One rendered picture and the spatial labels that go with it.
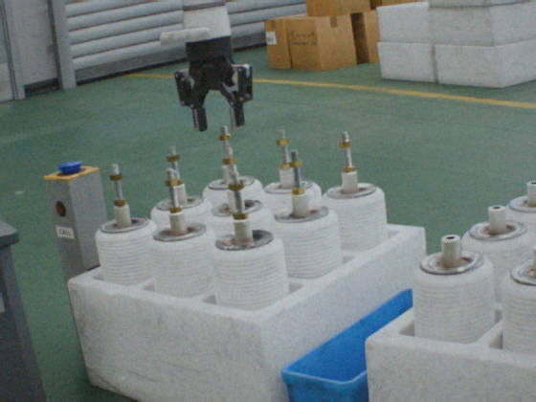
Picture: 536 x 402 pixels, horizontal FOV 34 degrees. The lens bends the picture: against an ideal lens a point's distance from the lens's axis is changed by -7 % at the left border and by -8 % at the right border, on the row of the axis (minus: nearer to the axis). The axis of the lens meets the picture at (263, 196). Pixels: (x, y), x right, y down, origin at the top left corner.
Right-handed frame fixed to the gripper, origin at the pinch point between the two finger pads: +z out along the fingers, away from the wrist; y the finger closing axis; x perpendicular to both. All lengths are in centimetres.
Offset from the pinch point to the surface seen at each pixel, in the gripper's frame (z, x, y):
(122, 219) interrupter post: 9.2, 24.0, 2.3
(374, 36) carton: 16, -354, 136
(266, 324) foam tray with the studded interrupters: 18.6, 34.1, -26.9
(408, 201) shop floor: 34, -77, 3
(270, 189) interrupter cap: 9.9, 3.5, -10.3
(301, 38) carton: 12, -327, 169
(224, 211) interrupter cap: 10.2, 14.7, -9.3
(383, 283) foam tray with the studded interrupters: 22.0, 9.3, -30.8
